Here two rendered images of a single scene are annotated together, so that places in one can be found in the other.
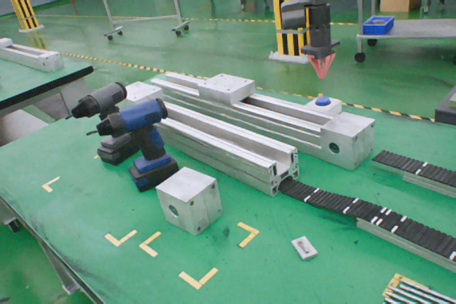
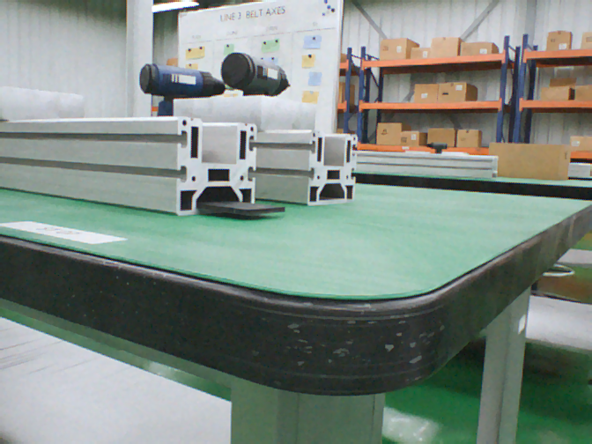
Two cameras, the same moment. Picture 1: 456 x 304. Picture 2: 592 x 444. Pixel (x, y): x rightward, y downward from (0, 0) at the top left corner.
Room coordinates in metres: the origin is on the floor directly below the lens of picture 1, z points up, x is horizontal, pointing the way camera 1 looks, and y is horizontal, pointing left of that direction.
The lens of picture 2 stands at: (1.99, 0.12, 0.84)
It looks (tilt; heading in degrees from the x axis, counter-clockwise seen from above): 7 degrees down; 164
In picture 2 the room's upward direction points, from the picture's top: 2 degrees clockwise
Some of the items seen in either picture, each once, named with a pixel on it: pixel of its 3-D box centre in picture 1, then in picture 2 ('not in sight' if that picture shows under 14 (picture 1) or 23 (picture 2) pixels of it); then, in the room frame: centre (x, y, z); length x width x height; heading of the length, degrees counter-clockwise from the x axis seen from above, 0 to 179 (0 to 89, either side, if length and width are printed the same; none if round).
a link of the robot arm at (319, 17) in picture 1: (317, 15); not in sight; (1.01, -0.31, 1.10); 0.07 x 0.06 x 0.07; 79
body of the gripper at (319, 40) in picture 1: (319, 37); not in sight; (1.01, -0.31, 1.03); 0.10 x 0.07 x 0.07; 125
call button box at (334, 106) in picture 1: (321, 112); not in sight; (1.00, -0.31, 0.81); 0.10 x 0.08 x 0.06; 126
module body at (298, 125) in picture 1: (229, 105); (15, 153); (1.15, -0.04, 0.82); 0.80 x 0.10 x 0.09; 36
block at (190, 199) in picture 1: (193, 197); not in sight; (0.68, 0.09, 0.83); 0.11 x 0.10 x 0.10; 133
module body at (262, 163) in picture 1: (184, 129); (131, 157); (1.04, 0.11, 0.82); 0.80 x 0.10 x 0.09; 36
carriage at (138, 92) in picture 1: (138, 99); (243, 127); (1.24, 0.26, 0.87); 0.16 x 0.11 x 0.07; 36
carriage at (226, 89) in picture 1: (226, 91); (15, 118); (1.15, -0.04, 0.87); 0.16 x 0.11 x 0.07; 36
